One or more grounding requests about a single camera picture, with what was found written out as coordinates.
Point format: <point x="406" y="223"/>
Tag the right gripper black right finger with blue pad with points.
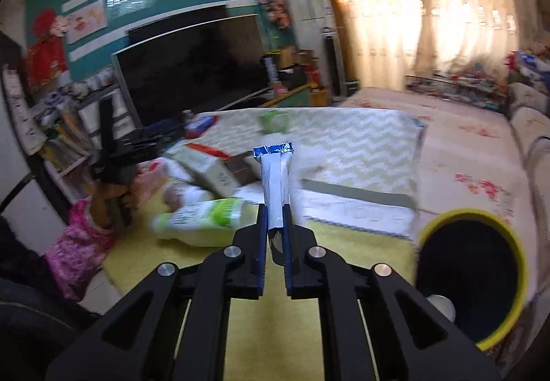
<point x="374" y="324"/>

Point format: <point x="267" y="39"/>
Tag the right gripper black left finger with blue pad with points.
<point x="173" y="325"/>

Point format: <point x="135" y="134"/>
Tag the pink tissue pack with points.
<point x="150" y="176"/>

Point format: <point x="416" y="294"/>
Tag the white paper box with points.
<point x="208" y="171"/>

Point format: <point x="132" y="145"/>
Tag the red snack wrapper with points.
<point x="209" y="150"/>

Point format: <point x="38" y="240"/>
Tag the green white wet wipes pack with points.
<point x="206" y="224"/>

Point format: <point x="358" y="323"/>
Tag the white blue snack wrapper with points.
<point x="275" y="162"/>

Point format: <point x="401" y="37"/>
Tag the pink patterned sleeve forearm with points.
<point x="77" y="255"/>

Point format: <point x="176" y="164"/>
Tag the person left hand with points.
<point x="100" y="203"/>

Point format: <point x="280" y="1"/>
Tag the white drawer cabinet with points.
<point x="89" y="113"/>

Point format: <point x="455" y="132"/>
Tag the blue red small pack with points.
<point x="197" y="126"/>

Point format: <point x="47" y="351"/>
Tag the black bin yellow rim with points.
<point x="475" y="259"/>

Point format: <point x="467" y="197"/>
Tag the brown small box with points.
<point x="244" y="168"/>

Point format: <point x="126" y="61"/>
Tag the black flat screen television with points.
<point x="202" y="67"/>

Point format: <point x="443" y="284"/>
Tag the beige chevron table cloth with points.
<point x="354" y="167"/>

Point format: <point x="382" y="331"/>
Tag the green tape roll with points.
<point x="274" y="121"/>

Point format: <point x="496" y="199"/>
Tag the floral floor mattress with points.
<point x="469" y="159"/>

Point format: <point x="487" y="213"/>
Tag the black tower fan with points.
<point x="334" y="62"/>

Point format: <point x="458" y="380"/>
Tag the white tall air conditioner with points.
<point x="313" y="21"/>

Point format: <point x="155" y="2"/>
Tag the low shelf with books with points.
<point x="475" y="89"/>

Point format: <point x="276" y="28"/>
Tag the beige sectional sofa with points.
<point x="528" y="111"/>

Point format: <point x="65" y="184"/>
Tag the cream sheer curtains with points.
<point x="388" y="40"/>

